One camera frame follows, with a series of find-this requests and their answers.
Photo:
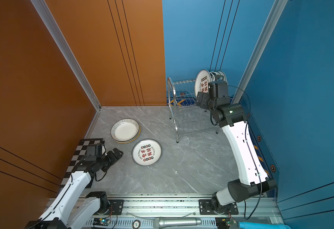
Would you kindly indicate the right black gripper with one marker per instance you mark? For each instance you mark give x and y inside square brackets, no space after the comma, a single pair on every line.
[206,97]

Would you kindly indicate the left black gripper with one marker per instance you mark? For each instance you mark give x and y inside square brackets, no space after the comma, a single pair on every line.
[113,158]

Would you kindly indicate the silver wire dish rack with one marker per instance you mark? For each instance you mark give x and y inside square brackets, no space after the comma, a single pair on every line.
[186,117]

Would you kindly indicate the white deep plate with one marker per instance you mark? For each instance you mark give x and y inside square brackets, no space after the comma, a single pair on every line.
[125,130]

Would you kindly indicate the white red patterned plate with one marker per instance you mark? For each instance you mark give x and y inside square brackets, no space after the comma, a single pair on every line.
[147,152]

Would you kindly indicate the white plate black rim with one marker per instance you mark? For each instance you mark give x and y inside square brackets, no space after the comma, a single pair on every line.
[219,76]

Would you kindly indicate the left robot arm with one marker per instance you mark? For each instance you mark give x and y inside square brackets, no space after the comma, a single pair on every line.
[59,215]

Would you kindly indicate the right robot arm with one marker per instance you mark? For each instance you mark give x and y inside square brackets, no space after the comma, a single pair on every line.
[253,180]

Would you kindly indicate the black white chessboard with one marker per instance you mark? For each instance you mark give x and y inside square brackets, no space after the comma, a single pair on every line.
[80,151]

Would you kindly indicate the green circuit board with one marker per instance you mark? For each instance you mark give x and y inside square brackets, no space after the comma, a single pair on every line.
[101,222]

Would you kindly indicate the round black white sticker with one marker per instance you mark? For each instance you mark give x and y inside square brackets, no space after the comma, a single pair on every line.
[136,224]

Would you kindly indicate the silver microphone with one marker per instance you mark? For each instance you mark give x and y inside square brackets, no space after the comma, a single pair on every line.
[161,223]

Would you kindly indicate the light blue cylinder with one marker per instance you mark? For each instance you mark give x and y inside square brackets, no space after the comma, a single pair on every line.
[250,225]

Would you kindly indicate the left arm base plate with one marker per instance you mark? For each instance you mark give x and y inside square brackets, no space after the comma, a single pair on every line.
[117,206]

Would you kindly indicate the aluminium rail frame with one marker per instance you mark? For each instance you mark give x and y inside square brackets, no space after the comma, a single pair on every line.
[147,208]

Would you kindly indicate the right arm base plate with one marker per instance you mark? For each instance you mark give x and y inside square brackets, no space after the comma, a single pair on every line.
[210,207]

